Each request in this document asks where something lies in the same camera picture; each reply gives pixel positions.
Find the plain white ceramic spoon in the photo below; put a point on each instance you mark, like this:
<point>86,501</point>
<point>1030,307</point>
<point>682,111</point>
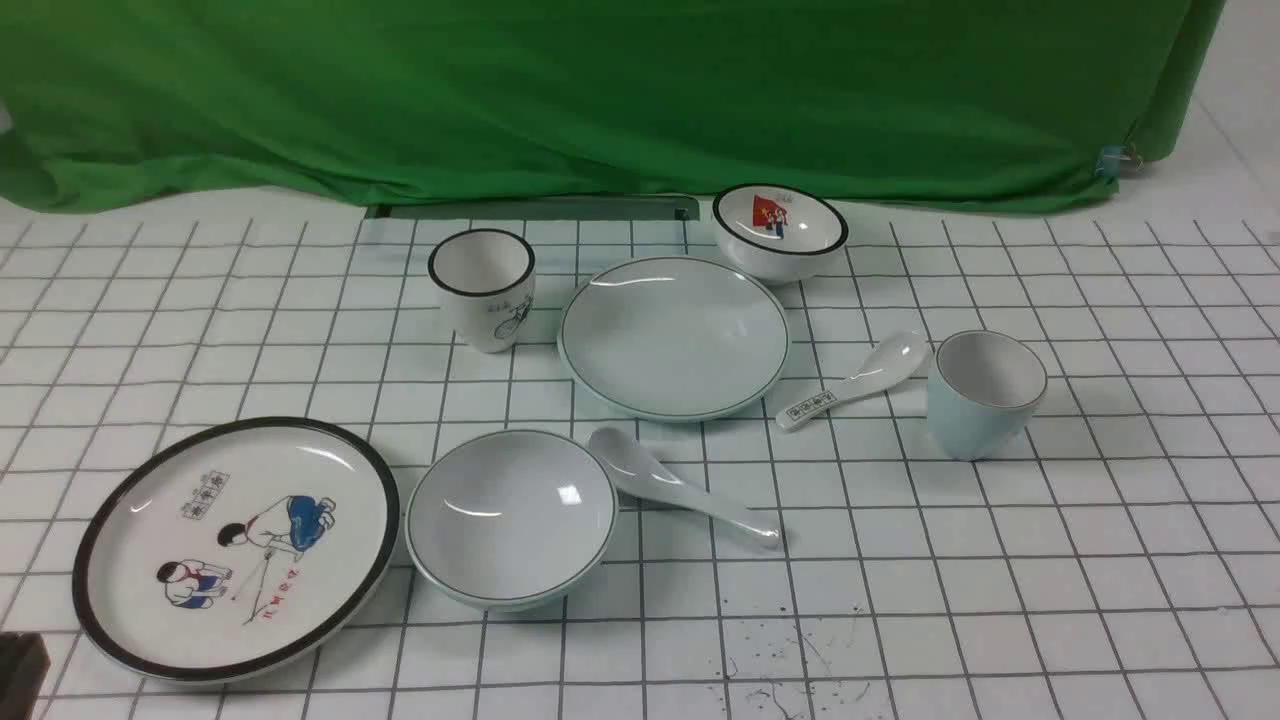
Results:
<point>638,473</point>

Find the pale green-rimmed bowl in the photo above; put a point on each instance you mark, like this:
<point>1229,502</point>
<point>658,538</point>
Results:
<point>511,519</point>

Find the pale blue cup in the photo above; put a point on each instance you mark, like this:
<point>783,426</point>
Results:
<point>984,387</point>

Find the pale green-rimmed plate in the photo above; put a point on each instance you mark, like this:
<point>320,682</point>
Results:
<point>676,339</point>

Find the black-rimmed bicycle cup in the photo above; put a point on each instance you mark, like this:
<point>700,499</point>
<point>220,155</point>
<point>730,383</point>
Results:
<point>486,284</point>

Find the black-rimmed flag bowl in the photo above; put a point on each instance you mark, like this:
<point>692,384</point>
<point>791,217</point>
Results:
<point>777,234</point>

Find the black-rimmed illustrated plate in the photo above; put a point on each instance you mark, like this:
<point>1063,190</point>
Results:
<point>236,550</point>

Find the blue binder clip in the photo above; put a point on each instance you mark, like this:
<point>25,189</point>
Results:
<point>1118,161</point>

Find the green backdrop cloth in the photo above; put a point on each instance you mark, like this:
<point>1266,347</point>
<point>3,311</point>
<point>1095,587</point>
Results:
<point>998,106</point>

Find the white spoon with patterned handle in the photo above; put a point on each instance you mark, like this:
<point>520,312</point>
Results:
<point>889,364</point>

